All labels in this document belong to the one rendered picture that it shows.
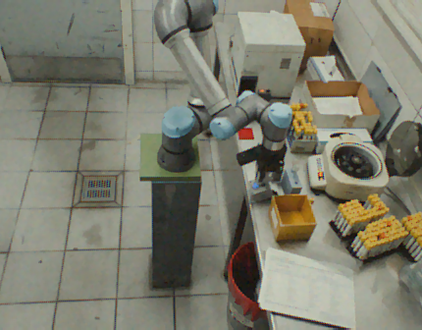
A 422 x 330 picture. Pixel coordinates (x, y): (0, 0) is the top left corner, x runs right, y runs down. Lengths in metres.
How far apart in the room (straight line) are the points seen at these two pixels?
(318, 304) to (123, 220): 1.50
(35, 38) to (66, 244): 1.59
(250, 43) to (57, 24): 1.79
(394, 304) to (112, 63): 2.66
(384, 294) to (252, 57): 1.11
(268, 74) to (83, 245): 1.40
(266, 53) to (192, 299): 1.31
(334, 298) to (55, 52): 2.71
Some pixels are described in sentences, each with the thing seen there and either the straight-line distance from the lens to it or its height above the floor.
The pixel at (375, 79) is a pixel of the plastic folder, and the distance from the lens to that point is 2.17.
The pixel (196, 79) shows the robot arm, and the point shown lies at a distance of 1.35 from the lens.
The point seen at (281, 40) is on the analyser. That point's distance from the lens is 2.00.
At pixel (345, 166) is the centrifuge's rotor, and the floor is 0.98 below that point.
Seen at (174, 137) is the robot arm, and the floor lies 1.08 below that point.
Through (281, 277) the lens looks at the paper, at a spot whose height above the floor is 0.89.
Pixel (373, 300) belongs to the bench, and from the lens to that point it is 1.57.
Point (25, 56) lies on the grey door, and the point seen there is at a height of 0.24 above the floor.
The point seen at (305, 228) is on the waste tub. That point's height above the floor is 0.95.
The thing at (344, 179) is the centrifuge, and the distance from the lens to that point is 1.69.
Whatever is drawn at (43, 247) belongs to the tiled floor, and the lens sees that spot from 2.62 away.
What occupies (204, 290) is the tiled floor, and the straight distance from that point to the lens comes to 2.42.
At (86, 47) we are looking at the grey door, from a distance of 3.44.
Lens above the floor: 2.15
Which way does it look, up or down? 47 degrees down
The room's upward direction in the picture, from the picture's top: 8 degrees clockwise
